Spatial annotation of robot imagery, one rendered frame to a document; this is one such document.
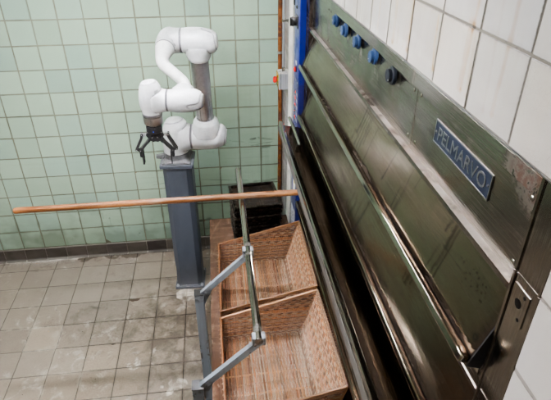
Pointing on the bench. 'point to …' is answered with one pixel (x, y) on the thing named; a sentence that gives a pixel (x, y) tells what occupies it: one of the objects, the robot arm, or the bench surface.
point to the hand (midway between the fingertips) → (158, 161)
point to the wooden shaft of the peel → (154, 202)
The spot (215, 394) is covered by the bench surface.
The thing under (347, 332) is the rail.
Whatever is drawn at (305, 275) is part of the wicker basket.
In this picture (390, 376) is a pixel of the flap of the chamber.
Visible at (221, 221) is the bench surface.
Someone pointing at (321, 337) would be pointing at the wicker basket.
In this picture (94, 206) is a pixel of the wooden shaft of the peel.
